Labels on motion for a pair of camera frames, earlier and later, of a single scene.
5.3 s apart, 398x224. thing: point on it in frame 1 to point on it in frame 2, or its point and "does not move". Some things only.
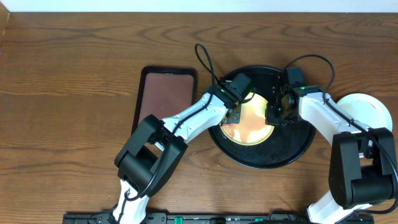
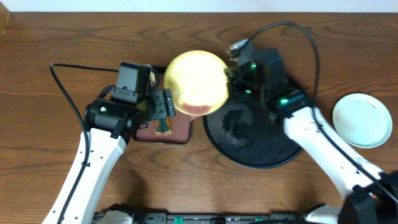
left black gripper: [232, 115] to [168, 104]
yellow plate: [252, 129] to [199, 81]
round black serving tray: [286, 145] does not move
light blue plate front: [367, 109] does not move
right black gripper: [270, 117] to [232, 79]
